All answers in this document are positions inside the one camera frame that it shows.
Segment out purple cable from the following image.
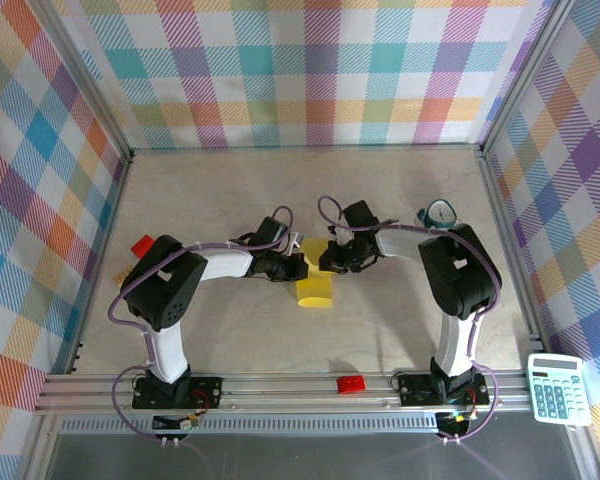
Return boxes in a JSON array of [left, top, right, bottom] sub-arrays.
[[108, 205, 295, 442], [317, 195, 504, 442]]

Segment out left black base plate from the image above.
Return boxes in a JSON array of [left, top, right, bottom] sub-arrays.
[[132, 375, 225, 410]]

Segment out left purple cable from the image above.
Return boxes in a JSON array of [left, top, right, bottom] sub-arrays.
[[108, 205, 295, 442]]

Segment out teal alarm clock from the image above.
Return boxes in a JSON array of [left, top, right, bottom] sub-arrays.
[[413, 198, 460, 232]]

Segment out slotted grey cable duct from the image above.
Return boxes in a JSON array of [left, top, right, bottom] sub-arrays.
[[59, 418, 439, 434]]

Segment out connector board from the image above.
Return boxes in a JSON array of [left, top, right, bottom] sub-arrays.
[[152, 412, 201, 432], [437, 410, 479, 436]]

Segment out aluminium corner post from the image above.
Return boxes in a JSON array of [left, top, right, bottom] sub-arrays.
[[479, 0, 581, 154], [29, 0, 134, 161]]

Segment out right connector board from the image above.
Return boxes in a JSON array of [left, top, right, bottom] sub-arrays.
[[437, 410, 479, 436]]

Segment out left connector board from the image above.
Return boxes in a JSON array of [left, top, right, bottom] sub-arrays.
[[152, 412, 201, 432]]

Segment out aluminium wall rail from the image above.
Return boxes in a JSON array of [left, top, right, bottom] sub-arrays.
[[129, 143, 484, 156]]

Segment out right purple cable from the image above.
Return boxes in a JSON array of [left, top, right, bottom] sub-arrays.
[[317, 195, 504, 442]]

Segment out aluminium side rail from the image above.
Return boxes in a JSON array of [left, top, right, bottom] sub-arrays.
[[68, 152, 134, 376], [478, 152, 552, 354]]

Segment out white calculator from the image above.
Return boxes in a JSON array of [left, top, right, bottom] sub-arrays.
[[527, 353, 594, 427]]

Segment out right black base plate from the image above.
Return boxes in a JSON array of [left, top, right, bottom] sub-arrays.
[[398, 373, 491, 407]]

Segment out aluminium mounting rail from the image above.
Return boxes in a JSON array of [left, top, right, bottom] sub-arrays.
[[34, 372, 536, 414]]

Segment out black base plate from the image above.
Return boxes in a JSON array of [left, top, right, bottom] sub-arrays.
[[132, 375, 225, 410], [398, 373, 491, 407]]

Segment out yellow paper sheet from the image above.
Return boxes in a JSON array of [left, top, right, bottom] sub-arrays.
[[294, 237, 334, 308]]

